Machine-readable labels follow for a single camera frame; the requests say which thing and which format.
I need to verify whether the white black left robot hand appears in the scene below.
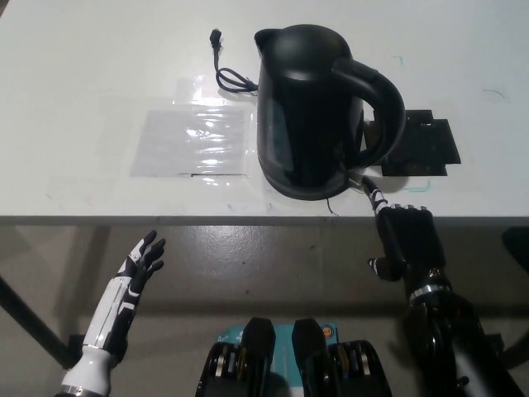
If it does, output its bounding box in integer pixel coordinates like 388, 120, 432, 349
81, 230, 167, 361

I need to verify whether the black power cable with plug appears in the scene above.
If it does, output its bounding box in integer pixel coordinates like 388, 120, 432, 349
209, 29, 260, 98

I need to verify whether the black slanted table leg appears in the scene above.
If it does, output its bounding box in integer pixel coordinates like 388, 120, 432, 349
0, 272, 86, 371

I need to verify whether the black flat mat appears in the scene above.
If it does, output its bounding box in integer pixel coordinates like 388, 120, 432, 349
363, 109, 463, 178

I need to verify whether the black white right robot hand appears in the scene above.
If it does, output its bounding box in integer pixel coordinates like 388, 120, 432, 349
360, 175, 452, 298

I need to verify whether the large clear plastic sheet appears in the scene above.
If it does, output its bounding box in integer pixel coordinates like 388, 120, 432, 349
131, 107, 254, 179

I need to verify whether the black electric kettle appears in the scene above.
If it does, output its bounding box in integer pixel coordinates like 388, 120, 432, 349
252, 24, 407, 203

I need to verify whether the black rounded object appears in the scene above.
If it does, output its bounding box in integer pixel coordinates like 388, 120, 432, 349
501, 226, 529, 265

